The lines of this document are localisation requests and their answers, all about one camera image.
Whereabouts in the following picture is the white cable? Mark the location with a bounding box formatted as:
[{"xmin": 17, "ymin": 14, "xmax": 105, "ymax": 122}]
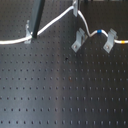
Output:
[{"xmin": 0, "ymin": 5, "xmax": 128, "ymax": 46}]

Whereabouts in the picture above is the right metal cable clip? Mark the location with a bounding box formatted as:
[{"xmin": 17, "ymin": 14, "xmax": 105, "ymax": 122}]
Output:
[{"xmin": 103, "ymin": 29, "xmax": 117, "ymax": 53}]

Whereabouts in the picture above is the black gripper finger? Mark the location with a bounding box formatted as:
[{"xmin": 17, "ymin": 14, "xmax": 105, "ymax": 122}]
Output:
[{"xmin": 30, "ymin": 0, "xmax": 45, "ymax": 37}]

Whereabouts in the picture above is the top metal cable clip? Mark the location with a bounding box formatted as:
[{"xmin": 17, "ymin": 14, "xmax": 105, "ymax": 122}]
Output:
[{"xmin": 72, "ymin": 0, "xmax": 79, "ymax": 17}]

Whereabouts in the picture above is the metal cable clip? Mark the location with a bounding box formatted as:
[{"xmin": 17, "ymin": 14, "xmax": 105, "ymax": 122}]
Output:
[
  {"xmin": 72, "ymin": 0, "xmax": 79, "ymax": 17},
  {"xmin": 71, "ymin": 29, "xmax": 88, "ymax": 52},
  {"xmin": 103, "ymin": 29, "xmax": 117, "ymax": 53},
  {"xmin": 24, "ymin": 20, "xmax": 32, "ymax": 44}
]

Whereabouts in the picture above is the middle metal cable clip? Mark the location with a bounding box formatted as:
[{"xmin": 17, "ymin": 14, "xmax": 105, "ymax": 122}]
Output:
[{"xmin": 71, "ymin": 29, "xmax": 88, "ymax": 52}]

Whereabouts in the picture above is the left metal cable clip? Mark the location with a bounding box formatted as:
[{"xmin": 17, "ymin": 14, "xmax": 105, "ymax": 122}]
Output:
[{"xmin": 24, "ymin": 20, "xmax": 32, "ymax": 44}]

